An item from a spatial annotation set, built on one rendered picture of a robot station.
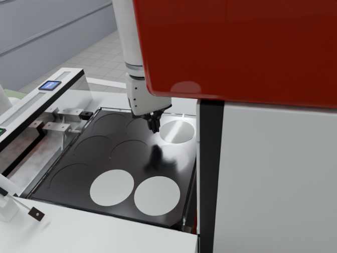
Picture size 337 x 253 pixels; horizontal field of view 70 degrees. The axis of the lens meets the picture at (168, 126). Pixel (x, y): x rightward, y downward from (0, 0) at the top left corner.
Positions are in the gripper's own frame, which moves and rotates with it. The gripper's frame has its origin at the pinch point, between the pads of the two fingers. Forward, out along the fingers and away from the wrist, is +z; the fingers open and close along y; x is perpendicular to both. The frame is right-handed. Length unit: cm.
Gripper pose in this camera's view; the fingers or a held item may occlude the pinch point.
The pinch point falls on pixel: (153, 124)
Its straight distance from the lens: 63.8
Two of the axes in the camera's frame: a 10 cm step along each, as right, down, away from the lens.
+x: 3.9, 5.6, -7.3
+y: -9.2, 3.1, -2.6
